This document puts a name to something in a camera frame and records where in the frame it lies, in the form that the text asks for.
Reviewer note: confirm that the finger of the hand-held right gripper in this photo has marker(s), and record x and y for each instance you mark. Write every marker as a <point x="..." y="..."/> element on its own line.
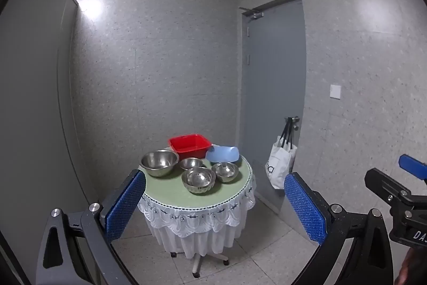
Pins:
<point x="383" y="181"/>
<point x="412" y="165"/>

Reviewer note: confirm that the white table base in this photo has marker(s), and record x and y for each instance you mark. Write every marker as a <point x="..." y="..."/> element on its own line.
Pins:
<point x="197" y="263"/>

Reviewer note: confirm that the round table, green lace cloth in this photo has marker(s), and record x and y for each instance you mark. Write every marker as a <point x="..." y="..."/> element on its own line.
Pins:
<point x="186" y="221"/>

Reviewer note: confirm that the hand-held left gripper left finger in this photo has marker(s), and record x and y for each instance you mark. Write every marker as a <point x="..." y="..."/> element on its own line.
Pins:
<point x="125" y="205"/>

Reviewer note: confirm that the medium steel bowl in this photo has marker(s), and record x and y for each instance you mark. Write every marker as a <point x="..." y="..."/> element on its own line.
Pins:
<point x="225" y="171"/>

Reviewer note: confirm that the grey partition panel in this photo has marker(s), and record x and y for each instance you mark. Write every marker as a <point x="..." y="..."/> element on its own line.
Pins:
<point x="33" y="105"/>

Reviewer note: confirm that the small steel bowl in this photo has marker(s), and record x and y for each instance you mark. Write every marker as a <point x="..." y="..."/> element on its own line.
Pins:
<point x="190" y="164"/>

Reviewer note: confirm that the green round table mat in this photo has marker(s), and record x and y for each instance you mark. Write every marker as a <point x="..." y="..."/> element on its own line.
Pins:
<point x="166" y="190"/>

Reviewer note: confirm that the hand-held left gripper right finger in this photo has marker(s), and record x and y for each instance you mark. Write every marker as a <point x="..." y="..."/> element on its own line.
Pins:
<point x="303" y="208"/>

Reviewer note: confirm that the large steel bowl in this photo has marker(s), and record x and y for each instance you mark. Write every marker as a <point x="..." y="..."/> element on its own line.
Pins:
<point x="159" y="162"/>

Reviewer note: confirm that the ribbed steel bowl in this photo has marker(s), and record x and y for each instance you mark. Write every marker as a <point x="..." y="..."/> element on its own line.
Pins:
<point x="198" y="180"/>

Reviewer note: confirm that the grey door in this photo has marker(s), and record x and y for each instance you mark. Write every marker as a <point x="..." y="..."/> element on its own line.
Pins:
<point x="273" y="88"/>

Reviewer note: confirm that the white wall switch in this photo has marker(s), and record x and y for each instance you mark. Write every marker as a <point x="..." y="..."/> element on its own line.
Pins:
<point x="335" y="91"/>

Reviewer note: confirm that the red plastic basin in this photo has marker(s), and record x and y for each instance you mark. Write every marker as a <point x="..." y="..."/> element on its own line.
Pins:
<point x="189" y="145"/>

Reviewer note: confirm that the metal door closer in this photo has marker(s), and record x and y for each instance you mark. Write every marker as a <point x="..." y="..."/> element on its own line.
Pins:
<point x="253" y="12"/>

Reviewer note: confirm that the white tote bag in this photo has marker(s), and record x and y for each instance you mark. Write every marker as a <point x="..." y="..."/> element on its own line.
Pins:
<point x="278" y="165"/>

